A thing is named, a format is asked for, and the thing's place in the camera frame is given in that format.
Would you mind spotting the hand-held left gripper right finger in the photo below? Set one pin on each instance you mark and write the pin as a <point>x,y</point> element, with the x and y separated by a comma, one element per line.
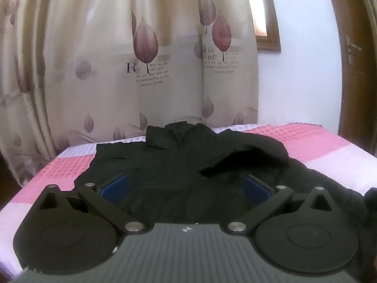
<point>255,189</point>

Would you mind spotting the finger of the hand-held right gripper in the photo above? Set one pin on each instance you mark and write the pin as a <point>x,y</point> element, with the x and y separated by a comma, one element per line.
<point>371,195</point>

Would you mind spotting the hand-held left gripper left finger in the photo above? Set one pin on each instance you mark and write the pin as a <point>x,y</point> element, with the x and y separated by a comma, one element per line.
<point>115,186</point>

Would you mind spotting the black garment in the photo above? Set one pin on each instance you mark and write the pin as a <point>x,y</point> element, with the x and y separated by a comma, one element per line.
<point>182,168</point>

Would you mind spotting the pink white checked bed sheet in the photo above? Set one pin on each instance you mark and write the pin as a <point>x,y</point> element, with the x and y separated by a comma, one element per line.
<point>321,150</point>

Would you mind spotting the brown wooden door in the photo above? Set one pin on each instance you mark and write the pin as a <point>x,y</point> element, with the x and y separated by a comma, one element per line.
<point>358,88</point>

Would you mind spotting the beige leaf print curtain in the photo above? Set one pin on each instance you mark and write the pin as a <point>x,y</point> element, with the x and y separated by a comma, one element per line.
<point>123,59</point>

